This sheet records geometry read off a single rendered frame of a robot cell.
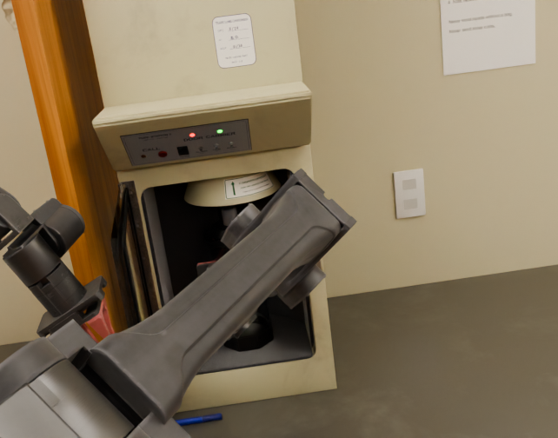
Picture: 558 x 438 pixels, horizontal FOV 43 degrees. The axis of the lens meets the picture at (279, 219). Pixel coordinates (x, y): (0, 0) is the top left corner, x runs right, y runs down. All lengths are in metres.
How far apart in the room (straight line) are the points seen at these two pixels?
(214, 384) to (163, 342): 0.88
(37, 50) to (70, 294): 0.35
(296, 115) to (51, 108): 0.36
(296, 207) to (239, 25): 0.55
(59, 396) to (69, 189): 0.75
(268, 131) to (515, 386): 0.63
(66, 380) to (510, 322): 1.25
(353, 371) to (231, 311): 0.91
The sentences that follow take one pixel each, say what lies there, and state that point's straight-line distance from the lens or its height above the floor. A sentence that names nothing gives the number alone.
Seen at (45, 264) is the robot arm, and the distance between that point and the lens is 0.99.
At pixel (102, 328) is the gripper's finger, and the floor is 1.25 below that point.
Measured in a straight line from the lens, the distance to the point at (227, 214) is 1.29.
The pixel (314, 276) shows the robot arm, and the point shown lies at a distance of 0.73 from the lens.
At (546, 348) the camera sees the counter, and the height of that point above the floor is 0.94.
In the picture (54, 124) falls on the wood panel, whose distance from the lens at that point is 1.10.
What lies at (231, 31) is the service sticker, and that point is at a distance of 1.15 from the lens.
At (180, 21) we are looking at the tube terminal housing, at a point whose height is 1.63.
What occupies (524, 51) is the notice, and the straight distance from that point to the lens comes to 1.72.
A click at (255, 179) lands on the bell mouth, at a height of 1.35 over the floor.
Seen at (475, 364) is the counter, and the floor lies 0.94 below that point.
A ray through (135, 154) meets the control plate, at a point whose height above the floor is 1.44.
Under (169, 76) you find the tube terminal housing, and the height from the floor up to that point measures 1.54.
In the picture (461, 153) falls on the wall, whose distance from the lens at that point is 1.71.
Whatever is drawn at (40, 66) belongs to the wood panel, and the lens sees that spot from 1.09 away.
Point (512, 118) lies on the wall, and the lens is 1.73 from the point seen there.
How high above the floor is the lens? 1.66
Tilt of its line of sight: 18 degrees down
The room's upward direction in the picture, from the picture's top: 7 degrees counter-clockwise
